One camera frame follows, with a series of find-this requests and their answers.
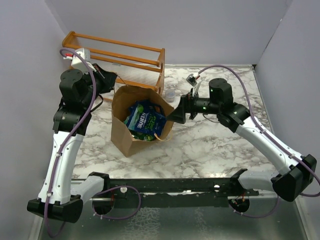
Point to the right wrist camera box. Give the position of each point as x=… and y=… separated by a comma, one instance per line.
x=192, y=80

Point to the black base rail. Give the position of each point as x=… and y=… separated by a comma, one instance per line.
x=170, y=192

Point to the orange wooden shelf rack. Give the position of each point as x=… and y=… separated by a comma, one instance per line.
x=138, y=65

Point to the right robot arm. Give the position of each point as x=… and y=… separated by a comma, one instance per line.
x=293, y=170

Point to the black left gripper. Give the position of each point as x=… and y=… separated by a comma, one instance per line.
x=107, y=79

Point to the small clear plastic jar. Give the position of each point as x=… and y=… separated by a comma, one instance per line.
x=170, y=95

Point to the green snack packet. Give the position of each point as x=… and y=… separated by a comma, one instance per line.
x=142, y=136

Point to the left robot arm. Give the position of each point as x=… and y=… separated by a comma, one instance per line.
x=57, y=199

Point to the blue green chips bag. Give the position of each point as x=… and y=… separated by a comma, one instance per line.
x=146, y=117

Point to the brown paper bag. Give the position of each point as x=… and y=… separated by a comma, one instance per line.
x=124, y=98

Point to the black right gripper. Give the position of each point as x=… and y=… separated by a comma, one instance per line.
x=187, y=105

